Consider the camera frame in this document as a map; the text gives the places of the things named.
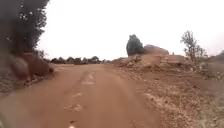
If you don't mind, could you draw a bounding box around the dark conical tree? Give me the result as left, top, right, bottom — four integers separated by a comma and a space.
125, 34, 145, 57

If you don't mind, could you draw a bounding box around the row of distant trees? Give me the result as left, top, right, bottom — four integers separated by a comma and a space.
49, 55, 103, 65

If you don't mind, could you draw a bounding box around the red dirt road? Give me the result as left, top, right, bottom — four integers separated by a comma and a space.
0, 63, 165, 128

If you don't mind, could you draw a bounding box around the stony earth bank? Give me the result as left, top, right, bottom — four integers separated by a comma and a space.
106, 53, 224, 128

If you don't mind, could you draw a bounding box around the pile of brown rocks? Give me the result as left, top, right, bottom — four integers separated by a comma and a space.
0, 49, 56, 94

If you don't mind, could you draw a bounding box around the thin sparse tree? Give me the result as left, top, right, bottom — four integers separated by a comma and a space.
180, 30, 208, 63

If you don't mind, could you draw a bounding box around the large dark tree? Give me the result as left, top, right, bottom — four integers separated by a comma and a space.
0, 0, 51, 56

